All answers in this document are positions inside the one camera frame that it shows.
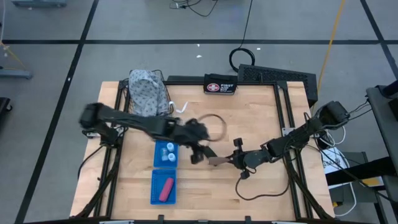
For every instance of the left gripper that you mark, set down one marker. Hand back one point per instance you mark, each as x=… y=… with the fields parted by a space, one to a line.
x=192 y=133

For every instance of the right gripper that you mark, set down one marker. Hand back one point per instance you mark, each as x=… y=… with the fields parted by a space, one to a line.
x=252 y=158

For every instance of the pink bandage roll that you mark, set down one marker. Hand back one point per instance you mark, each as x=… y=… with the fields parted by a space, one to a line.
x=166 y=189

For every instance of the grey patterned cloth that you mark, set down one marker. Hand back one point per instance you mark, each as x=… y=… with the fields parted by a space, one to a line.
x=146 y=93

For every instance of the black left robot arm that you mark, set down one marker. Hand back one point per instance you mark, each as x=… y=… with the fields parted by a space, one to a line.
x=124 y=118

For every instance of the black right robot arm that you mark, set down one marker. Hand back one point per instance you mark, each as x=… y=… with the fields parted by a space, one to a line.
x=298 y=137

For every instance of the blue plastic basket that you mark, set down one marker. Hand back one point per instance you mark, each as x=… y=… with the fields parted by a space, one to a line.
x=155 y=193
x=158 y=163

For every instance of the black first aid kit bag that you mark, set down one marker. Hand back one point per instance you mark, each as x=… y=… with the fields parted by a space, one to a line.
x=217 y=79

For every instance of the black perforated computer case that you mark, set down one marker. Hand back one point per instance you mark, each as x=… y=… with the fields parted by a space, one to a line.
x=273 y=74

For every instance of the white paper bag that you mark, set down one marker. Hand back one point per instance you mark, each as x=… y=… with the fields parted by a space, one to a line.
x=332 y=165

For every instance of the dark side desk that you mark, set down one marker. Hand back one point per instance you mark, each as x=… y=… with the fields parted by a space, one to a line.
x=385 y=124

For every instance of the grey floor beam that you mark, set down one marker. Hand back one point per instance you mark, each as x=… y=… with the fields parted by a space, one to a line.
x=15 y=74

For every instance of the black floor object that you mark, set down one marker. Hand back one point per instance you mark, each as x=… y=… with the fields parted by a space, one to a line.
x=4 y=104

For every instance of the grey floor base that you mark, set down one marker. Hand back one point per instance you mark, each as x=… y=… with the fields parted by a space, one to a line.
x=37 y=3

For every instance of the black aluminium table frame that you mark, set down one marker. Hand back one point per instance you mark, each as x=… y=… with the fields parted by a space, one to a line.
x=186 y=82

